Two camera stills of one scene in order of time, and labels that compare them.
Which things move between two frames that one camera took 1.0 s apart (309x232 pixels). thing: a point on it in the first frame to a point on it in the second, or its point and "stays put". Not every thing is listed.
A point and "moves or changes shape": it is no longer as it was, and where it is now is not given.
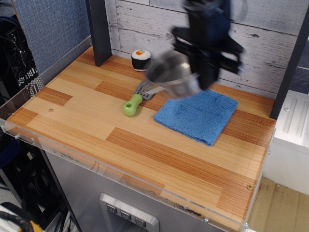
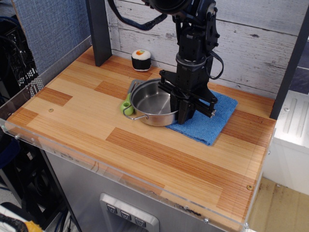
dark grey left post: x=99 y=29 stays put
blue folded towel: x=203 y=117 stays put
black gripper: x=208 y=45 to x=190 y=81
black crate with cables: x=19 y=79 stays put
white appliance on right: x=287 y=164 stays put
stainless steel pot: x=174 y=70 moves or changes shape
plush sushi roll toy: x=141 y=60 stays put
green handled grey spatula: x=145 y=90 to x=126 y=105
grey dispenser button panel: x=117 y=216 stays put
